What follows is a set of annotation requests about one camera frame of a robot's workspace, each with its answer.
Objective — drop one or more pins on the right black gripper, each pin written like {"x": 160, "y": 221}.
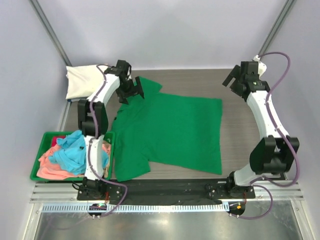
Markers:
{"x": 234, "y": 73}

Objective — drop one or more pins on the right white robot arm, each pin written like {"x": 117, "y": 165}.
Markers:
{"x": 276, "y": 150}

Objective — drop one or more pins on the folded white t shirt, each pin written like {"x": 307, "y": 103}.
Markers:
{"x": 82, "y": 81}

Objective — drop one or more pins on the green t shirt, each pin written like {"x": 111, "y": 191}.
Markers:
{"x": 170, "y": 129}

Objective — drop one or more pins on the magenta t shirt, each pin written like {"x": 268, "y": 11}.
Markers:
{"x": 55, "y": 138}

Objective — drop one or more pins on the green plastic tray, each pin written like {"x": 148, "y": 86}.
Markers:
{"x": 43, "y": 147}

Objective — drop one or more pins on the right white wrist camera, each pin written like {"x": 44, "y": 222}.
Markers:
{"x": 261, "y": 66}

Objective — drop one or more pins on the right aluminium frame post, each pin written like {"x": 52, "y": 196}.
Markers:
{"x": 277, "y": 25}

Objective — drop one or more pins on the left aluminium frame post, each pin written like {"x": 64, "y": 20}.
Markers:
{"x": 50, "y": 31}

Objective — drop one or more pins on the beige t shirt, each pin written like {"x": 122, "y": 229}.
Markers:
{"x": 106, "y": 157}

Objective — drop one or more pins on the light blue t shirt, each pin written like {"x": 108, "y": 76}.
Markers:
{"x": 71, "y": 153}

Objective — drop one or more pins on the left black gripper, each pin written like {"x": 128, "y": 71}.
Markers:
{"x": 124, "y": 95}

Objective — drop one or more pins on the white slotted cable duct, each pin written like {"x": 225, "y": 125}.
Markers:
{"x": 100, "y": 208}

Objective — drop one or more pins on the pink t shirt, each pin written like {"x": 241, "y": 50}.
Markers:
{"x": 50, "y": 171}

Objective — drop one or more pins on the aluminium frame post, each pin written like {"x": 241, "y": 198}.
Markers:
{"x": 50, "y": 31}
{"x": 277, "y": 25}

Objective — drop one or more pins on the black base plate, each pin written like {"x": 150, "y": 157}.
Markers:
{"x": 115, "y": 193}

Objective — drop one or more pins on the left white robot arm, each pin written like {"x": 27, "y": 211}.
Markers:
{"x": 93, "y": 123}

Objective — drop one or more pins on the aluminium rail profile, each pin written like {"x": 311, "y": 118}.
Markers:
{"x": 50, "y": 192}

